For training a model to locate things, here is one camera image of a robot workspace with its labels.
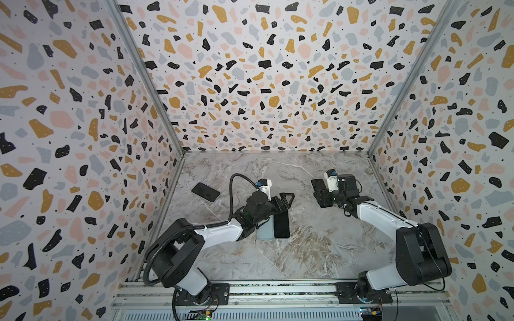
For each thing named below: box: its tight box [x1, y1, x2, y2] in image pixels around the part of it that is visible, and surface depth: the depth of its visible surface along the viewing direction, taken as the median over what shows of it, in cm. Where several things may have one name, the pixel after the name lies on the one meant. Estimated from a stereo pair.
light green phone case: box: [256, 214, 275, 241], surface depth 91 cm
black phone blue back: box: [273, 209, 290, 239], surface depth 94 cm
